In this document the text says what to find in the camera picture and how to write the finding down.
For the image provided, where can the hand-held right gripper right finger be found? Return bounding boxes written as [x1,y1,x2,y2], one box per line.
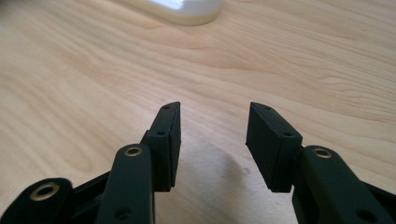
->
[245,101,304,193]

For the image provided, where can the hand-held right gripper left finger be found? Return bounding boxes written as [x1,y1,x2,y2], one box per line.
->
[141,101,182,193]

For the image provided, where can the white rack with handle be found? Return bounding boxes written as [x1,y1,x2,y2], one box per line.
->
[122,0,225,27]

